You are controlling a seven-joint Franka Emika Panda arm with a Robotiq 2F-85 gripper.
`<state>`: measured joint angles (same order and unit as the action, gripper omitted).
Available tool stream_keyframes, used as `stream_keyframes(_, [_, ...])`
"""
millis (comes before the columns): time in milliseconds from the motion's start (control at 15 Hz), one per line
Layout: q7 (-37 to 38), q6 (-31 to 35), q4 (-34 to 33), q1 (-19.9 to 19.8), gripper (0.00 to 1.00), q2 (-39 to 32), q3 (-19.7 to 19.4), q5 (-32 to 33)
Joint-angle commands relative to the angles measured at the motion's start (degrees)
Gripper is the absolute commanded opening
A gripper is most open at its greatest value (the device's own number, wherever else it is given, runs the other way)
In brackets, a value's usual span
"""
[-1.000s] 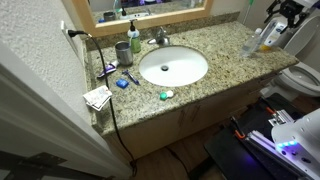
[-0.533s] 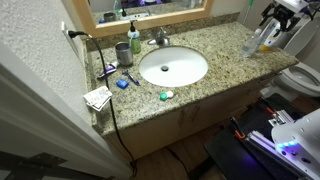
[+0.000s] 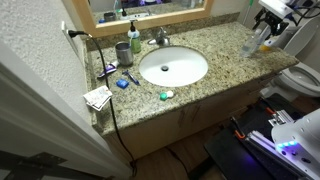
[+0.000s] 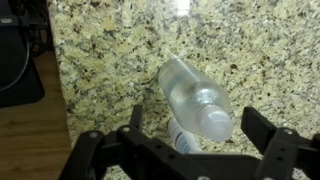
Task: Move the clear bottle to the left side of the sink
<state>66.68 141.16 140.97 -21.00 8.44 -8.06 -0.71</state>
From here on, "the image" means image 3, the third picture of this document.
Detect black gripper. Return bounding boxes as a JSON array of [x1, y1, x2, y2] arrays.
[[253, 8, 285, 44]]

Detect clear plastic bottle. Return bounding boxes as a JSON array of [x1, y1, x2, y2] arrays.
[[240, 27, 265, 59]]

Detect white oval sink basin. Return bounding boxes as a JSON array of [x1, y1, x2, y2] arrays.
[[138, 45, 209, 88]]

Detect green soap dispenser bottle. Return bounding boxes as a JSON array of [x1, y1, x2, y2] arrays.
[[127, 19, 142, 54]]

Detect white and yellow item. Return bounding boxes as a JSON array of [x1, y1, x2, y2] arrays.
[[259, 34, 283, 53]]

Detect white toilet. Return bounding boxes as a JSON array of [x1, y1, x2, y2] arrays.
[[259, 15, 320, 101]]

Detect chrome faucet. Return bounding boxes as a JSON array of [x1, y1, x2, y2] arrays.
[[147, 27, 171, 47]]

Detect white and green lens case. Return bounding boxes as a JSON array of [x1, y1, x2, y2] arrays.
[[159, 90, 175, 102]]

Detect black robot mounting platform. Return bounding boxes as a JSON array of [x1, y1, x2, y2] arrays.
[[203, 93, 320, 180]]

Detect blue razor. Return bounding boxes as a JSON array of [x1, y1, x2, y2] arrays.
[[121, 69, 141, 86]]

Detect grey metal cup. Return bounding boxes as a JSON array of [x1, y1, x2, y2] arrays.
[[114, 41, 135, 67]]

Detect beige vanity cabinet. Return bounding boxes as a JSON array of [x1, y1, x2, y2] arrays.
[[102, 71, 278, 162]]

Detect blue floss container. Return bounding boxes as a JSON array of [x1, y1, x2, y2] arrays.
[[115, 78, 130, 90]]

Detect purple toothpaste tube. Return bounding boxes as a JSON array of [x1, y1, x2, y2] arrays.
[[97, 60, 120, 79]]

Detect white tag with black border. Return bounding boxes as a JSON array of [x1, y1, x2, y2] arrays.
[[87, 94, 114, 112]]

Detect white tag with red symbols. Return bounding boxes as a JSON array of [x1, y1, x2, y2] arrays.
[[82, 85, 113, 105]]

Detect wooden framed mirror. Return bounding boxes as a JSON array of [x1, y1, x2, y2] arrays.
[[71, 0, 215, 38]]

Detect white door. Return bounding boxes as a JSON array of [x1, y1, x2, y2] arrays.
[[0, 43, 132, 180]]

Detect thin black floor cable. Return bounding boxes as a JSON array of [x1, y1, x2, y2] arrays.
[[165, 145, 192, 178]]

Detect black power cable with plug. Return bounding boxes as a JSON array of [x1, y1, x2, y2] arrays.
[[67, 29, 138, 178]]

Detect white wall outlet plate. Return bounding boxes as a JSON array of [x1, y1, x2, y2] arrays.
[[60, 20, 80, 57]]

